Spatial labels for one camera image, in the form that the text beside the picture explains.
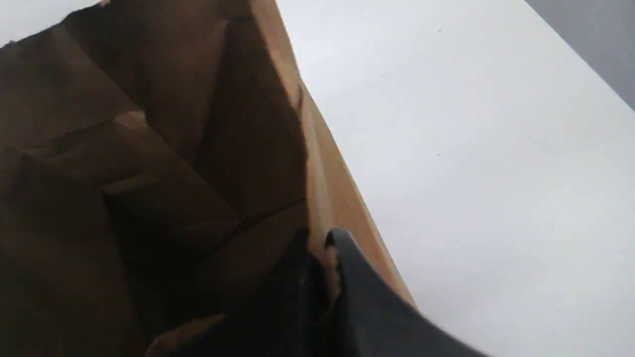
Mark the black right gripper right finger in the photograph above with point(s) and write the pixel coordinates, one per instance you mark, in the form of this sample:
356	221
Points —
375	320

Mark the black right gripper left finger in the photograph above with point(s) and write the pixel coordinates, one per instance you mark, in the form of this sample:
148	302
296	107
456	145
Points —
292	314

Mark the brown paper bag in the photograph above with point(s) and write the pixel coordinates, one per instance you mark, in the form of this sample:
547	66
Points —
156	158

